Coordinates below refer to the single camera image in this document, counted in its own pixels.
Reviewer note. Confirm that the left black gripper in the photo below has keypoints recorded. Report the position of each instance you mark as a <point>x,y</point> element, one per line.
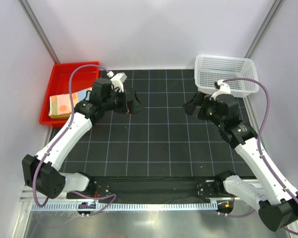
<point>138,105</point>

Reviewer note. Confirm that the white perforated plastic basket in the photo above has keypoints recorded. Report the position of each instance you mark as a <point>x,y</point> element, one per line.
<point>210,69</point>

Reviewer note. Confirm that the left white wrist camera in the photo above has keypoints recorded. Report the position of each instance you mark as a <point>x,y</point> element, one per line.
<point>116,81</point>

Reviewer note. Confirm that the right aluminium corner post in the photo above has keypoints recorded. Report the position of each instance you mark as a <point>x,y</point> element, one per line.
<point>259,36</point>

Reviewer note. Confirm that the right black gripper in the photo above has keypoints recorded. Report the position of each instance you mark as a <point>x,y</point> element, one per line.
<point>202,98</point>

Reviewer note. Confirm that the blue yellow patterned towel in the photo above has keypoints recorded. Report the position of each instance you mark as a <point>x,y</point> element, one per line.
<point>60,117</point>

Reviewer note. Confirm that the orange towel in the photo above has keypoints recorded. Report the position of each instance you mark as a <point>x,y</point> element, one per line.
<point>61,104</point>

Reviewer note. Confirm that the black grid mat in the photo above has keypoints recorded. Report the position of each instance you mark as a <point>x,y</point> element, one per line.
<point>160,141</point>

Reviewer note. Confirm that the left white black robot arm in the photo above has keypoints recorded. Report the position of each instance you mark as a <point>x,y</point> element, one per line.
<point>41,172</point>

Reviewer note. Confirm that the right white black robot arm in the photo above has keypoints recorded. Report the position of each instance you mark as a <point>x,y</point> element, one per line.
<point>277,200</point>

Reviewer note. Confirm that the slotted grey cable duct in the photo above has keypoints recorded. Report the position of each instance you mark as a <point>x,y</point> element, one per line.
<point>88,205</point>

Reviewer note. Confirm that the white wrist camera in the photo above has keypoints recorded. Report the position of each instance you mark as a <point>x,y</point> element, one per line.
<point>116,81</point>
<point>222,88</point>

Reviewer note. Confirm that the left aluminium corner post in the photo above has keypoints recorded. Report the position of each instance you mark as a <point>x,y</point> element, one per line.
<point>38,29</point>

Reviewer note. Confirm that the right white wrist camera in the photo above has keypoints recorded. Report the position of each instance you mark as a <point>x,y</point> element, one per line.
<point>222,88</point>

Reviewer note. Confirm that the red plastic tray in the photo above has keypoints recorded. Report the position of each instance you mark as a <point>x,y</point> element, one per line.
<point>59,84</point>

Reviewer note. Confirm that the aluminium corner post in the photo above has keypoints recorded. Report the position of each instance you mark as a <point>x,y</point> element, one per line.
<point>259,36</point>
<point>38,29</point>

